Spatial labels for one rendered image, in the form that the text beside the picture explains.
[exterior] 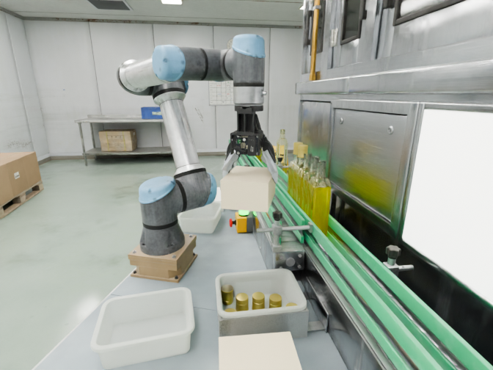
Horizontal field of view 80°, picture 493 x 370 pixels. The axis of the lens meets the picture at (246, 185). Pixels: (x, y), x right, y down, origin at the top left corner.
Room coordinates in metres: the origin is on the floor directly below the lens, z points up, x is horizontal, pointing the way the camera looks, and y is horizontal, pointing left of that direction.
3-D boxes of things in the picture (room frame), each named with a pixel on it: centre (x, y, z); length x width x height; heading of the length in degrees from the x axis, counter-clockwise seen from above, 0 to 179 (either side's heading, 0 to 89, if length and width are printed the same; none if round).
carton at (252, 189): (0.77, -0.01, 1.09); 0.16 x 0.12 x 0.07; 168
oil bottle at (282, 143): (1.73, -0.21, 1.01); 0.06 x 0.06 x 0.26; 9
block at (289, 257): (0.80, -0.13, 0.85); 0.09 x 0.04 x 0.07; 98
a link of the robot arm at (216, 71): (0.81, 0.07, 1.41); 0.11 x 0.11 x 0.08; 39
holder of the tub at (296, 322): (0.67, -0.06, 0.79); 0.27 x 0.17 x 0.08; 98
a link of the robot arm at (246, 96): (0.75, -0.01, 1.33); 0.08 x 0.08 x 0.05
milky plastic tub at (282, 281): (0.67, -0.03, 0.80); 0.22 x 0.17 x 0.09; 98
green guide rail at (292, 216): (1.70, -0.05, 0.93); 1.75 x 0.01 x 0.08; 8
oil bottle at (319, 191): (0.88, -0.23, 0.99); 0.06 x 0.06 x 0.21; 9
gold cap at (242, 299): (0.67, 0.01, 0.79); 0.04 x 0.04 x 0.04
